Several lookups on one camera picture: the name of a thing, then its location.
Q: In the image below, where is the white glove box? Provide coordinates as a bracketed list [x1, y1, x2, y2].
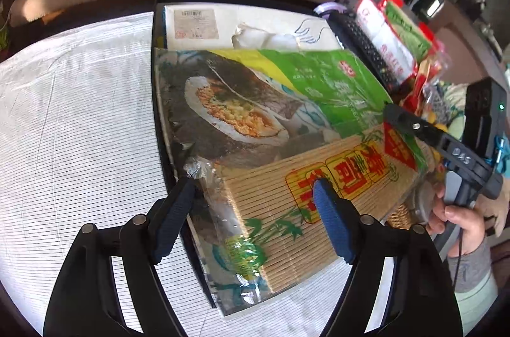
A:
[164, 2, 341, 52]

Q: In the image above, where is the purple round lid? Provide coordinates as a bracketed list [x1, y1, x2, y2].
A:
[314, 1, 347, 18]

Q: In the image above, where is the black storage box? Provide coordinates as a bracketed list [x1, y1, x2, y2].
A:
[150, 0, 399, 310]

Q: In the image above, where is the striped white tablecloth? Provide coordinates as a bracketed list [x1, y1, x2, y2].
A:
[0, 11, 396, 335]

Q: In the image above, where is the wicker basket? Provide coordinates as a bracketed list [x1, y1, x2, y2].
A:
[386, 203, 415, 230]

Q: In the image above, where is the red white snack bag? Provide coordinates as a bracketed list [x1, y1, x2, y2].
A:
[355, 0, 415, 84]

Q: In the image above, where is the green seaweed snack bag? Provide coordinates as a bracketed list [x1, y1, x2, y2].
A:
[153, 47, 430, 317]

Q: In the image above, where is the black remote control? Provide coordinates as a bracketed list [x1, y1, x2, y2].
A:
[328, 11, 400, 95]

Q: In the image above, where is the person right hand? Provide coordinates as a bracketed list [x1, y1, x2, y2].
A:
[427, 178, 509, 258]

